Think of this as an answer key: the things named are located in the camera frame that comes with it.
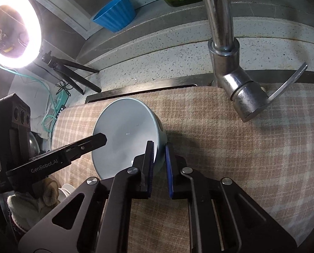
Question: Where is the black tripod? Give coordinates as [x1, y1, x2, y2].
[41, 51, 102, 96]

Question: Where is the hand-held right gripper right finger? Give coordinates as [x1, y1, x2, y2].
[165, 144, 298, 253]

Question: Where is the person's left hand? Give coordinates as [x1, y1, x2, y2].
[6, 176, 61, 233]

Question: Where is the chrome faucet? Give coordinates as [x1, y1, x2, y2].
[195, 0, 308, 123]

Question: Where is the light blue bowl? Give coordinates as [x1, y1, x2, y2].
[91, 97, 168, 181]

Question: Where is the ring light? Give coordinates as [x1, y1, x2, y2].
[0, 0, 43, 69]

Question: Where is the teal power strip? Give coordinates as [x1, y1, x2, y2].
[55, 92, 71, 117]

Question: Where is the teal cable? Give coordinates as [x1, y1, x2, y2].
[13, 66, 69, 133]

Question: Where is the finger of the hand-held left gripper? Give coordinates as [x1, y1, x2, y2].
[64, 133, 107, 163]

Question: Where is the blue ribbed plastic bowl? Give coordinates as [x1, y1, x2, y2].
[93, 0, 135, 33]

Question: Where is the beige plaid cloth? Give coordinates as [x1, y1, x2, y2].
[50, 83, 314, 253]

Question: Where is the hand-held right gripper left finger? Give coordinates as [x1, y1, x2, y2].
[18, 141, 155, 253]

